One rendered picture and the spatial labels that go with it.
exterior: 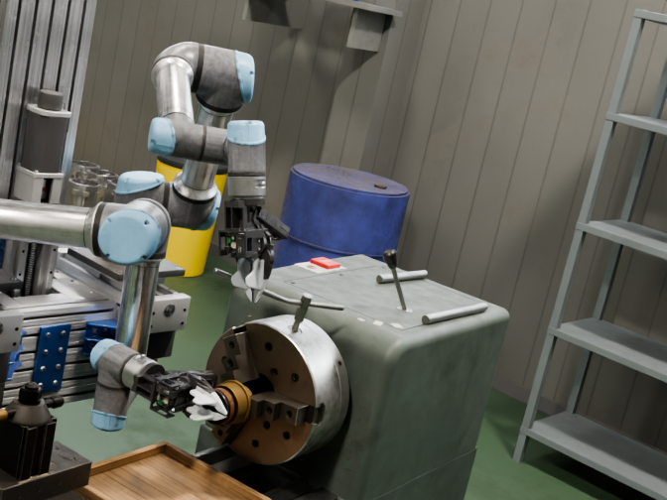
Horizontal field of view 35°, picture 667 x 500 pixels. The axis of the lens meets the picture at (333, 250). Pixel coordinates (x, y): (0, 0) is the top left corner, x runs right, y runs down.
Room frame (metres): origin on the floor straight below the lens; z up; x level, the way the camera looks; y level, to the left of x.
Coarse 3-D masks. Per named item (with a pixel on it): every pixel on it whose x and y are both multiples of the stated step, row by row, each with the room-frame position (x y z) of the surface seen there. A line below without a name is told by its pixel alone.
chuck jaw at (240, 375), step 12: (228, 336) 2.18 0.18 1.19; (240, 336) 2.18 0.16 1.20; (228, 348) 2.18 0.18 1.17; (240, 348) 2.16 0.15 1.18; (228, 360) 2.15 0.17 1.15; (240, 360) 2.15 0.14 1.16; (252, 360) 2.18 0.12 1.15; (228, 372) 2.12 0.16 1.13; (240, 372) 2.13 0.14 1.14; (252, 372) 2.16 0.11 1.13
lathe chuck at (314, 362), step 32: (256, 320) 2.22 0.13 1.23; (288, 320) 2.23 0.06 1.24; (224, 352) 2.23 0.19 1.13; (256, 352) 2.18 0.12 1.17; (288, 352) 2.14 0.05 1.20; (320, 352) 2.17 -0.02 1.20; (256, 384) 2.24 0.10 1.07; (288, 384) 2.13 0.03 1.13; (320, 384) 2.11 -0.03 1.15; (256, 448) 2.16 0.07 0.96; (288, 448) 2.11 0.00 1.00
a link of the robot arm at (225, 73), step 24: (216, 48) 2.54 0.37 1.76; (216, 72) 2.49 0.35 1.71; (240, 72) 2.51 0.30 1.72; (216, 96) 2.52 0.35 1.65; (240, 96) 2.53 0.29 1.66; (216, 120) 2.57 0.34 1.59; (192, 168) 2.64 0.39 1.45; (216, 168) 2.66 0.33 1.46; (192, 192) 2.66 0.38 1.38; (216, 192) 2.73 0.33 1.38; (192, 216) 2.68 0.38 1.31
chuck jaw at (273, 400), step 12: (252, 396) 2.10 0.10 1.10; (264, 396) 2.11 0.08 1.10; (276, 396) 2.12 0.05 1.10; (252, 408) 2.08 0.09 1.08; (264, 408) 2.08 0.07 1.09; (276, 408) 2.08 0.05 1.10; (288, 408) 2.08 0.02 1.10; (300, 408) 2.07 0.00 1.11; (312, 408) 2.10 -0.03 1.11; (288, 420) 2.07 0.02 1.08; (300, 420) 2.08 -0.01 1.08; (312, 420) 2.09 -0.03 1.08
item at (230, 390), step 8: (224, 384) 2.09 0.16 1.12; (232, 384) 2.09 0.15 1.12; (240, 384) 2.09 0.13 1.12; (216, 392) 2.05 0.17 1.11; (224, 392) 2.05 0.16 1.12; (232, 392) 2.06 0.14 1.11; (240, 392) 2.08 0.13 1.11; (248, 392) 2.11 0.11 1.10; (224, 400) 2.04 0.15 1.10; (232, 400) 2.05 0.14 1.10; (240, 400) 2.06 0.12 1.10; (248, 400) 2.08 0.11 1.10; (232, 408) 2.04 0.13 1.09; (240, 408) 2.06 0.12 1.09; (248, 408) 2.07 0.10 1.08; (232, 416) 2.04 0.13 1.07; (240, 416) 2.06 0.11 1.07; (216, 424) 2.04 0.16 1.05; (224, 424) 2.06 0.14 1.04
